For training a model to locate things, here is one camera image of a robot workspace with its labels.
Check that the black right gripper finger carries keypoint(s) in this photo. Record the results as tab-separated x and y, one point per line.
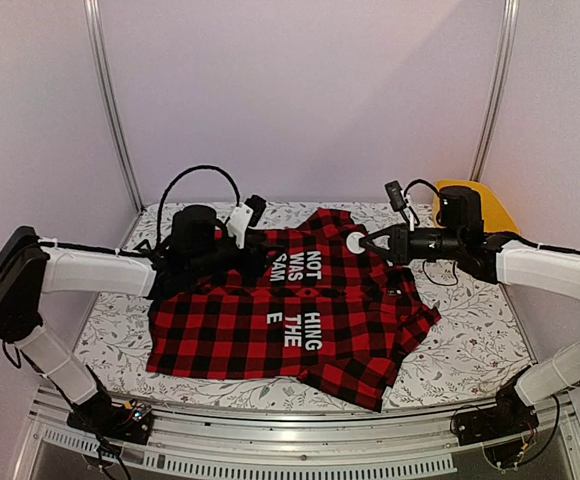
368	242
381	253

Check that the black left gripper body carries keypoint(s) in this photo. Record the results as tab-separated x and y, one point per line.
251	264

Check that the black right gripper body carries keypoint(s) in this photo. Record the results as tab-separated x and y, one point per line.
402	247

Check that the white brooch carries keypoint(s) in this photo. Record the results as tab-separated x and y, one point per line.
353	243

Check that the red black plaid shirt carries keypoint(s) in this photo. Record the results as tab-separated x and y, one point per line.
339	322

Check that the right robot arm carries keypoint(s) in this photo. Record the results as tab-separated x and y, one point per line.
503	257

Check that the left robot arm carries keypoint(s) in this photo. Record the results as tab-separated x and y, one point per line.
198	246

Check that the floral patterned table mat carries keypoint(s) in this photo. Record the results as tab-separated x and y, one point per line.
474	348

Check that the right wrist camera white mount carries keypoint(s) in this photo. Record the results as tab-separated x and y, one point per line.
399	204

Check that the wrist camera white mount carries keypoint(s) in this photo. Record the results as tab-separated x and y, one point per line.
245	215
399	204

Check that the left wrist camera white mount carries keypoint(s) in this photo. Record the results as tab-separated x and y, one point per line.
245	215

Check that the aluminium front rail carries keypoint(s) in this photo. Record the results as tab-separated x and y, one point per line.
217	443

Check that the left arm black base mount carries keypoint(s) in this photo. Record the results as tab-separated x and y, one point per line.
130	421

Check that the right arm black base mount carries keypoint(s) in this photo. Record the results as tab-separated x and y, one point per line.
508	416

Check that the left aluminium frame post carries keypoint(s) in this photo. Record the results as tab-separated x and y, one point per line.
103	74

